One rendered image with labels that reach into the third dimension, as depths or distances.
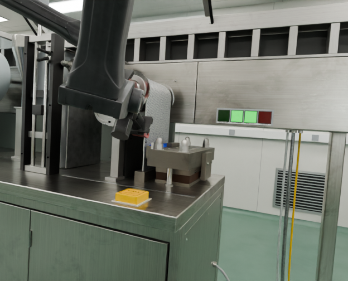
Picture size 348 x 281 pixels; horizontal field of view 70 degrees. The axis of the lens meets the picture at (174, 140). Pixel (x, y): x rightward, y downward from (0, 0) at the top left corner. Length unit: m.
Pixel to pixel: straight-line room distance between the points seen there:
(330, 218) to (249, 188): 2.26
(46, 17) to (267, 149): 3.11
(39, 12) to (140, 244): 0.65
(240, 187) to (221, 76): 2.55
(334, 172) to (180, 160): 0.77
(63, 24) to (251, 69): 0.79
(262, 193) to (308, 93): 2.53
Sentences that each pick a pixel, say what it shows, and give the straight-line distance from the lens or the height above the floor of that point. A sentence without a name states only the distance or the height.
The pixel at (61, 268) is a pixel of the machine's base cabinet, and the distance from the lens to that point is 0.94.
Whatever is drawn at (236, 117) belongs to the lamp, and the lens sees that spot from 1.18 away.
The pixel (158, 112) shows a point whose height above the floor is 1.18.
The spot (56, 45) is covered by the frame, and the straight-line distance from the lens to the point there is 1.11.
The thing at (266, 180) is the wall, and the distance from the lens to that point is 3.56.
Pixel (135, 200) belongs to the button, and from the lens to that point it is 0.70.
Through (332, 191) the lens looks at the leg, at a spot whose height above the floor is 0.87.
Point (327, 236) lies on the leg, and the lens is 1.44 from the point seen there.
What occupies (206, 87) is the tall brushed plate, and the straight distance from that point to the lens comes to 1.24.
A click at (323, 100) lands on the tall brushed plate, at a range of 1.20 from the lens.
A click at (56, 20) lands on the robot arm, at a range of 0.78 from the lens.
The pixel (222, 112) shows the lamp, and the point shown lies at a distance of 1.20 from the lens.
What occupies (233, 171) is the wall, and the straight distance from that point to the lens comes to 3.58.
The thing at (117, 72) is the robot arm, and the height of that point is 1.18.
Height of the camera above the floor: 1.12
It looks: 3 degrees down
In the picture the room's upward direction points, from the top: 4 degrees clockwise
